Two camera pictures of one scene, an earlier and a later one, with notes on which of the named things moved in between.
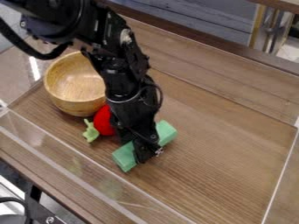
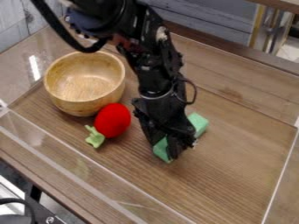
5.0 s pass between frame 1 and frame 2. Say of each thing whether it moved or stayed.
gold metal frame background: stayed
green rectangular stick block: moved
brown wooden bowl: stayed
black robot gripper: moved
